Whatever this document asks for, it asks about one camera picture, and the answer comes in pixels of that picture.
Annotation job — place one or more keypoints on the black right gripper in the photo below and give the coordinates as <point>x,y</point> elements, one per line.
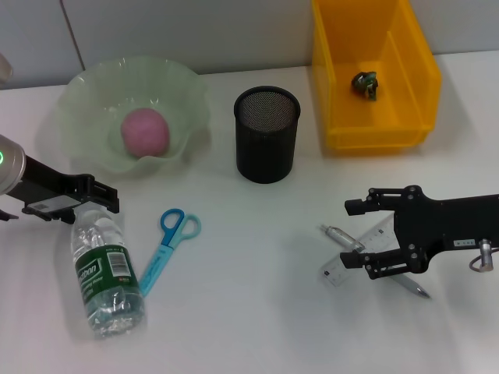
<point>436,222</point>

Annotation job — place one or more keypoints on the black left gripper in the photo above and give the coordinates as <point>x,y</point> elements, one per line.
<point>43,183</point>

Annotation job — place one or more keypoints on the green plastic wrapper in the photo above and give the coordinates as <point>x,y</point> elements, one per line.
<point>364,85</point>

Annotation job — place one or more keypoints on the blue plastic scissors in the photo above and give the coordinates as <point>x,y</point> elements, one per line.
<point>160,261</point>

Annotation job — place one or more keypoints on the black mesh pen holder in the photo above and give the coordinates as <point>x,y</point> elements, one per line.
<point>267,148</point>

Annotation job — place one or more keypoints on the pink peach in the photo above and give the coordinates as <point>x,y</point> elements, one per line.
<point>145,132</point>

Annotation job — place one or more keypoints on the pale green glass fruit plate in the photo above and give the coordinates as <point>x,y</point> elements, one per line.
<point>97,97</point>

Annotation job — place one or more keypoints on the yellow plastic bin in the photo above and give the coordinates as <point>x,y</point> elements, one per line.
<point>409,97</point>

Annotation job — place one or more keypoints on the silver pen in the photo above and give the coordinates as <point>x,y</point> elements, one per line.
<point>343,235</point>

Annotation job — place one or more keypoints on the clear bottle with green label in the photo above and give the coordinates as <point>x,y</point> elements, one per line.
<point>103,272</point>

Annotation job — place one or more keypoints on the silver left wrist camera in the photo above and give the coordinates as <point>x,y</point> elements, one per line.
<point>4,66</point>

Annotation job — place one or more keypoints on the transparent plastic ruler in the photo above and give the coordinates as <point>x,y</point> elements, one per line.
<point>335,272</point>

